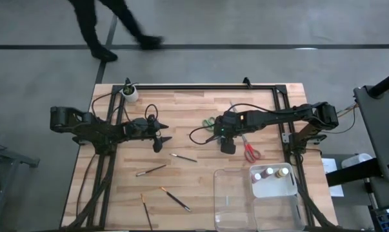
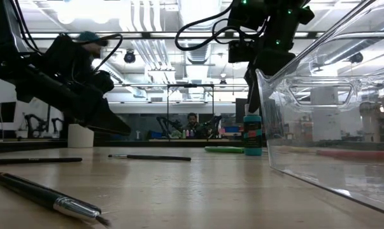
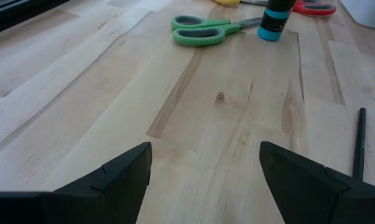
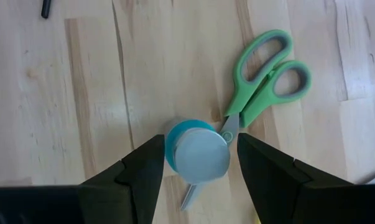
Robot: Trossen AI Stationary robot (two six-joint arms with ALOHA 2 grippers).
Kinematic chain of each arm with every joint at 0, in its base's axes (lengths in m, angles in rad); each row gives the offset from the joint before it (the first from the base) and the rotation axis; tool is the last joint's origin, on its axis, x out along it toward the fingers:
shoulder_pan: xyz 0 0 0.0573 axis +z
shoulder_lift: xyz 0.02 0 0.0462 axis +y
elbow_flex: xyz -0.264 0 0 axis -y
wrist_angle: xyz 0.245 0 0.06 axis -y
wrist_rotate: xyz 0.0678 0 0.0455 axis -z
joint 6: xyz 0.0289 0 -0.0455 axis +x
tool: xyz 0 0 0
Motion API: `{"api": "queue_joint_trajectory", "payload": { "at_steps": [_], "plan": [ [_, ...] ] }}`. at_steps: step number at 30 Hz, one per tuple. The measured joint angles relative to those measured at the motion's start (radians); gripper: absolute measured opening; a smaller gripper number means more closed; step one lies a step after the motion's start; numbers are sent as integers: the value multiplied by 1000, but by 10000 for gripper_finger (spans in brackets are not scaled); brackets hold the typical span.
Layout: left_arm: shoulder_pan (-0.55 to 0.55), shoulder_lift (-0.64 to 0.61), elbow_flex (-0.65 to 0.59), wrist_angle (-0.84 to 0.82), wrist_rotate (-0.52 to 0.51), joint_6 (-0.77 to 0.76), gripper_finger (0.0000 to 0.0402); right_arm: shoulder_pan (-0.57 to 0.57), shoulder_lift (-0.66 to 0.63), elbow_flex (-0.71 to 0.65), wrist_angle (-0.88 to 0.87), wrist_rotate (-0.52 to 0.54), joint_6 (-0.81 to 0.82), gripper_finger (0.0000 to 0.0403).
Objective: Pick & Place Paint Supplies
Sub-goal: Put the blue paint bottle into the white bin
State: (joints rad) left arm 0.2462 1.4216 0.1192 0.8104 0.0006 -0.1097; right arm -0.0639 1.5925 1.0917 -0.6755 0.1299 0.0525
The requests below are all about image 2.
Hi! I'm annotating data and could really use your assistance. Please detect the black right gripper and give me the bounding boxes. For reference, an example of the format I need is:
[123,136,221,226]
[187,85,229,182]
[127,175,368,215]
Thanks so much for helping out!
[245,49,298,115]

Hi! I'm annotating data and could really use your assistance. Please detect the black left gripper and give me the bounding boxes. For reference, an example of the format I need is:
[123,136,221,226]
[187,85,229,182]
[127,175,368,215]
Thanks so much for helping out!
[15,33,132,137]

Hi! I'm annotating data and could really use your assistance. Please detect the teal paint bottle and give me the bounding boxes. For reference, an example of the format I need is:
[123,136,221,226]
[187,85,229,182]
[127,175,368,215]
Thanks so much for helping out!
[243,104,264,157]

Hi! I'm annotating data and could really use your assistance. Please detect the thin black paintbrush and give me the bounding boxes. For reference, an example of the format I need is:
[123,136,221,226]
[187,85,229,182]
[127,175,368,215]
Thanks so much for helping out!
[108,153,192,162]

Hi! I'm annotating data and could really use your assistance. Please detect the black paintbrush orange end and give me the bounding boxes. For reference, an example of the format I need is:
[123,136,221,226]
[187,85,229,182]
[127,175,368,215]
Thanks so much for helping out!
[0,156,83,166]

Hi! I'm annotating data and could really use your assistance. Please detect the black paintbrush silver ferrule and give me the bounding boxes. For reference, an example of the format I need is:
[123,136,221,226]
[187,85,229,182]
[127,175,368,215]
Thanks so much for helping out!
[0,171,112,228]

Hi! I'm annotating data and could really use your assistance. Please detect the black monitor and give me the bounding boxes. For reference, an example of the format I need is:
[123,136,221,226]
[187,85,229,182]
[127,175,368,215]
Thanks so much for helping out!
[235,98,248,125]
[0,101,17,123]

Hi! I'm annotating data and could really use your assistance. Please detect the large clear plastic bin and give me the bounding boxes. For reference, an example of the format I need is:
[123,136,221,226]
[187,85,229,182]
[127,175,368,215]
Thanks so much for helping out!
[256,0,384,219]

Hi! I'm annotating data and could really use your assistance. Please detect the person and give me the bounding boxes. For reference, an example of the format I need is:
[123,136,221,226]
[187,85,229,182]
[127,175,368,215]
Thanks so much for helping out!
[181,112,206,139]
[76,31,110,59]

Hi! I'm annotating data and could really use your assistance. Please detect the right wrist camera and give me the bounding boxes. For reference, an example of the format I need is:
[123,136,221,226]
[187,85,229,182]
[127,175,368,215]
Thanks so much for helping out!
[228,39,257,64]

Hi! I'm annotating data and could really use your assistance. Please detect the green-handled scissors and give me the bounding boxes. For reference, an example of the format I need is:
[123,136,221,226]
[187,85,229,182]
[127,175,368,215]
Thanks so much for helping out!
[204,146,245,155]

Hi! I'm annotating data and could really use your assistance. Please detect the black hanging camera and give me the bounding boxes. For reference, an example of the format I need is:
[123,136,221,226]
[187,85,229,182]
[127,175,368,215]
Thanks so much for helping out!
[123,50,137,64]
[348,52,365,64]

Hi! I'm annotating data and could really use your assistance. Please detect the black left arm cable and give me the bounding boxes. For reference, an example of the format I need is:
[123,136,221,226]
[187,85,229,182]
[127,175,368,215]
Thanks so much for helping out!
[89,33,124,74]

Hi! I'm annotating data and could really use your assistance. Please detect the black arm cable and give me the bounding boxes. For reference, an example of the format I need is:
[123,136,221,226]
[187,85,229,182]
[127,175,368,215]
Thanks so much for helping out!
[89,33,124,74]
[174,0,269,52]

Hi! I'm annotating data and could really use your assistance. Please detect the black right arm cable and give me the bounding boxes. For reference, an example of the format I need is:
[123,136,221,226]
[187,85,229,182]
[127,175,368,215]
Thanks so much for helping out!
[174,0,269,52]

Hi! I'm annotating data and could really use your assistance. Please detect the red-handled scissors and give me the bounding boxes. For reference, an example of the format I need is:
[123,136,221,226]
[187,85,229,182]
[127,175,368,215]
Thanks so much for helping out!
[315,149,384,162]

